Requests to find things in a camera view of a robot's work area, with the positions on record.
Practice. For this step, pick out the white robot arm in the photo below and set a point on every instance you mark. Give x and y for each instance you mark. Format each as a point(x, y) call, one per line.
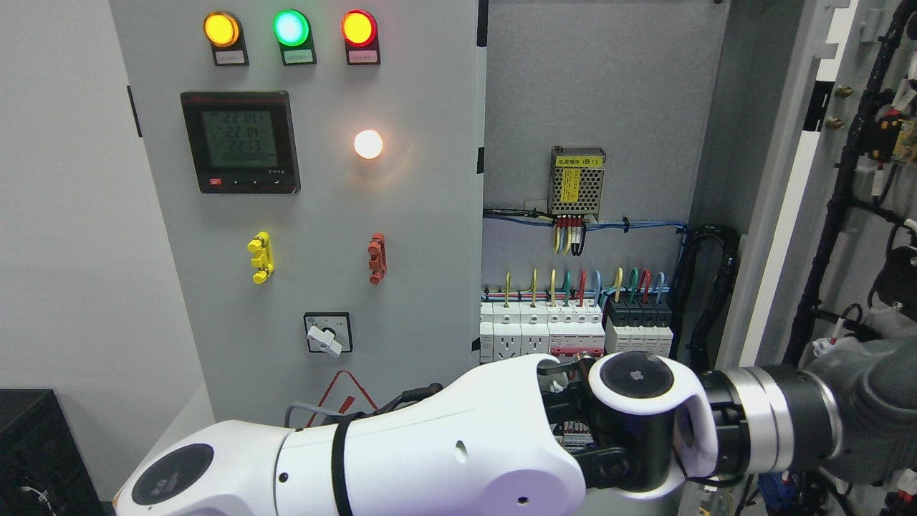
point(529, 436)

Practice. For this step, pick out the yellow indicator lamp left door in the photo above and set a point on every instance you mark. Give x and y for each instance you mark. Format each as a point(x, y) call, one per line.
point(225, 34)

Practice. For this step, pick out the white glowing indicator lamp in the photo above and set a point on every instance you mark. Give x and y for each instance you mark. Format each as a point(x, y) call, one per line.
point(368, 144)

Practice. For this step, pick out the red indicator lamp left door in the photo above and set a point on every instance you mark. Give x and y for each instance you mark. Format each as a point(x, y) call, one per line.
point(361, 37)

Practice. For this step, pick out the grey cabinet door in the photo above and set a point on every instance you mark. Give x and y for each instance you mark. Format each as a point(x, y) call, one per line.
point(424, 193)
point(807, 245)

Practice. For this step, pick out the red electric hazard warning sticker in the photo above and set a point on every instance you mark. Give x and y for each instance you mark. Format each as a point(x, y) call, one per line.
point(341, 393)

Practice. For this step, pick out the yellow terminal post block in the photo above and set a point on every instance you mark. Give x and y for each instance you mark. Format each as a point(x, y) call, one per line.
point(261, 259)

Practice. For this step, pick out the white DIN rail socket row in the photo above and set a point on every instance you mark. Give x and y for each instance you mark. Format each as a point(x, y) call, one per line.
point(522, 328)

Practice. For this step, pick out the metal mesh power supply module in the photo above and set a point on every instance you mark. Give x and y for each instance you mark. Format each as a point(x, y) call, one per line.
point(576, 180)

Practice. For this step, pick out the black box at lower left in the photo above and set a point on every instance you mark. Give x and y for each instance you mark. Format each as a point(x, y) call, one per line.
point(42, 472)

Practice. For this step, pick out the green indicator lamp left door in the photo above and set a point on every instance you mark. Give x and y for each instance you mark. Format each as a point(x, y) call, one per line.
point(293, 31)

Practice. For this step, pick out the red terminal post block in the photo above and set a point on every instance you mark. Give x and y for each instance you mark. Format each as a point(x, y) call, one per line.
point(377, 258)

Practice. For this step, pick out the black white surge protector block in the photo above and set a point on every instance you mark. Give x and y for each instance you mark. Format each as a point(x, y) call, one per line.
point(637, 325)

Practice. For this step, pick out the black digital power meter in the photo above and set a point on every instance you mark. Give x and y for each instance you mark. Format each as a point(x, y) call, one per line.
point(242, 142)

